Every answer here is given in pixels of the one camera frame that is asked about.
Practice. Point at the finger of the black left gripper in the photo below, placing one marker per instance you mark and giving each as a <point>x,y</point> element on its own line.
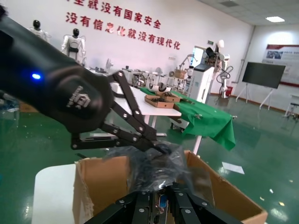
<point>137,116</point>
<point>121,137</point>

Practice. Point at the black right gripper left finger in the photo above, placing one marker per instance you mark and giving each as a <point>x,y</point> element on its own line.
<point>130,210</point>

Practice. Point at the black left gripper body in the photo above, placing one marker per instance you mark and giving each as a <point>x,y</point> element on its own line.
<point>58,88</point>

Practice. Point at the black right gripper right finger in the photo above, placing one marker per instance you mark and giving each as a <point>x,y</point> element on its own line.
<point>194,210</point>

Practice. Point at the translucent grey antistatic bag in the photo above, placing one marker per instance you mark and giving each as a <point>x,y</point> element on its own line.
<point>168,163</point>

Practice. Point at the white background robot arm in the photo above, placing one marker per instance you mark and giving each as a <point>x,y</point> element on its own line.
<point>222,60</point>

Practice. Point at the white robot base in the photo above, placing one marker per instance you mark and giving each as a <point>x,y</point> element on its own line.
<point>178,122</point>

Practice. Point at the low cardboard box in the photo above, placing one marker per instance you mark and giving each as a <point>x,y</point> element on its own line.
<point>28,107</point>

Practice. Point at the brown cardboard box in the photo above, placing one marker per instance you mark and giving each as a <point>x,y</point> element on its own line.
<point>102,177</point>

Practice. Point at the red box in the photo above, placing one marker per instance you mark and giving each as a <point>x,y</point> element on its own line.
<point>229,91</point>

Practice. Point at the white table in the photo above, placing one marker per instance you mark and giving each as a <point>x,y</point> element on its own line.
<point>144,105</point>

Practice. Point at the flat cardboard parts tray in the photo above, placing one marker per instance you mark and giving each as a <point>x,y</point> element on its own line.
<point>171,98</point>
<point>158,103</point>

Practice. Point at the white rounded robot shell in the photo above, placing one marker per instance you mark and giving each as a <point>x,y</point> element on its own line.
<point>158,87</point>

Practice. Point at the white black humanoid robot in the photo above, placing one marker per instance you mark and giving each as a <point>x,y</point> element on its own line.
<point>74,44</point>
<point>37,29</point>

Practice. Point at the white paper sheet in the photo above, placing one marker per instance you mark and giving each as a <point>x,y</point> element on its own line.
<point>233,168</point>

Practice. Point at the green tablecloth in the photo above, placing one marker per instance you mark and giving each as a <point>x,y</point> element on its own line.
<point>205,121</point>

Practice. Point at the white machine cabinet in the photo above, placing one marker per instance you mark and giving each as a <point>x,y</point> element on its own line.
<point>201,79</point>

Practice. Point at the green exit sign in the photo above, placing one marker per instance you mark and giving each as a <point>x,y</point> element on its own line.
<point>210,42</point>

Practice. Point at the black display on stand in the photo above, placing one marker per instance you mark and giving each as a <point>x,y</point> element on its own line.
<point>264,74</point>

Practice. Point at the black round stool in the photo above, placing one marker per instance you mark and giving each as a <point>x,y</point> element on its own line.
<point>292,115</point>

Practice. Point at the ceiling light panel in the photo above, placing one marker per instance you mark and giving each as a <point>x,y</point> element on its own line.
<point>275,19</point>

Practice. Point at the wall poster with grey photos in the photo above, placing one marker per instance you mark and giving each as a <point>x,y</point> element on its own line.
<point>285,53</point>

